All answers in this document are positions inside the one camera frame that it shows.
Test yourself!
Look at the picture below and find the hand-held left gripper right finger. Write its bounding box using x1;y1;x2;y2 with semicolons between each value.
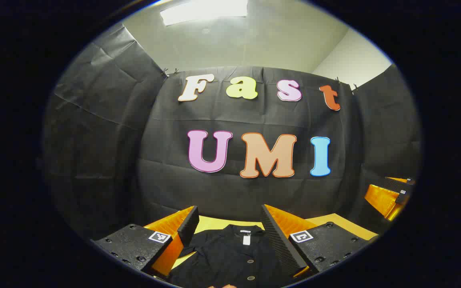
260;204;377;278

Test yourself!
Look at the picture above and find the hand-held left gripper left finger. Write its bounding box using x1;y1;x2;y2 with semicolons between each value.
92;206;200;278

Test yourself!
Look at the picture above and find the black button-up jacket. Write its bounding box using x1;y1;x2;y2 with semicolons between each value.
168;224;295;288

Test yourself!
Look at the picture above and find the black backdrop cloth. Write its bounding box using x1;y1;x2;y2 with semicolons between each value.
42;22;422;240

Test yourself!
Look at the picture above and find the ceiling light panel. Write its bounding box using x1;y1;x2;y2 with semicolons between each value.
159;0;249;26

